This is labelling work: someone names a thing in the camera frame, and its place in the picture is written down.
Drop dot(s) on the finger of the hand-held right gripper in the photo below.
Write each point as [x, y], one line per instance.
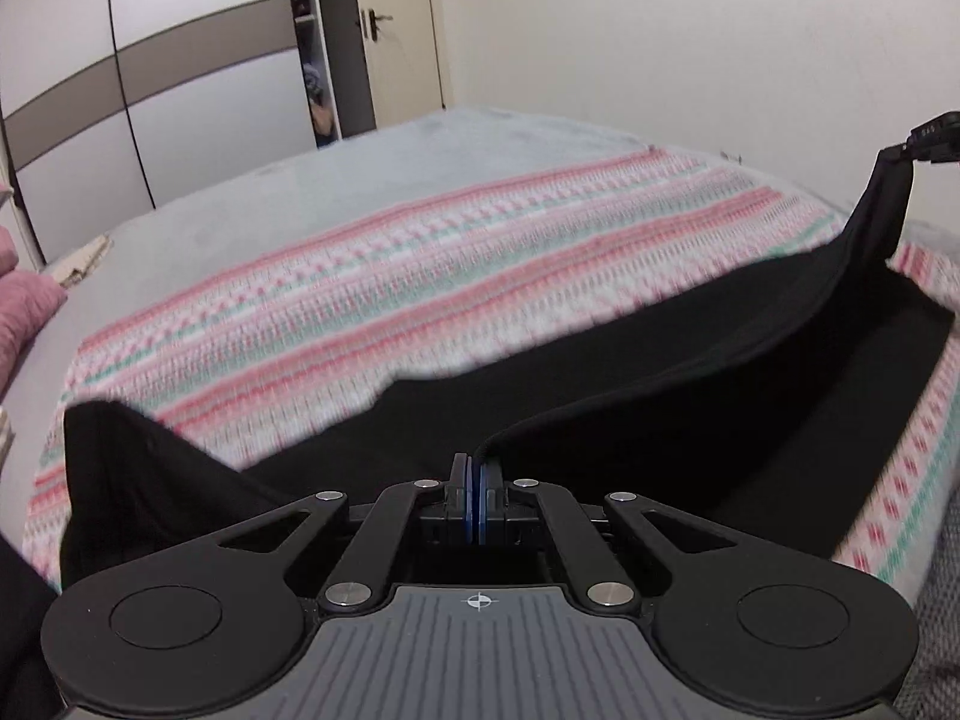
[930, 136]

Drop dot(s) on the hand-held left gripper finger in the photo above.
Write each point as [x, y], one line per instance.
[484, 496]
[469, 496]

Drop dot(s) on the black pants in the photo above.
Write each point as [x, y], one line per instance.
[675, 360]

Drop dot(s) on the patterned pink green blanket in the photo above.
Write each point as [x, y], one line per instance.
[375, 300]

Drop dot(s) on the grey bed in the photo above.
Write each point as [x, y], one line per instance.
[300, 187]

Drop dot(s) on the peach coloured bag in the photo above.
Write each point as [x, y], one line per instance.
[324, 120]

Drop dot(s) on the blue grey cloth bundle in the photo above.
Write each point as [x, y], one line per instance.
[313, 82]

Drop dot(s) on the beige cardboard piece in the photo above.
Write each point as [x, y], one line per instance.
[84, 261]

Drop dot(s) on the cream door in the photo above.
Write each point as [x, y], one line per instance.
[401, 30]

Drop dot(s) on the grey textured rug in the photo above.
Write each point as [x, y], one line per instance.
[934, 645]

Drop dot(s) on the pink pillow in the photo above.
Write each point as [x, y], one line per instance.
[26, 300]

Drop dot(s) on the open shelf unit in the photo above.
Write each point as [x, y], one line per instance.
[330, 30]

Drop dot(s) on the white brown sliding wardrobe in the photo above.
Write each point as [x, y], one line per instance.
[150, 75]

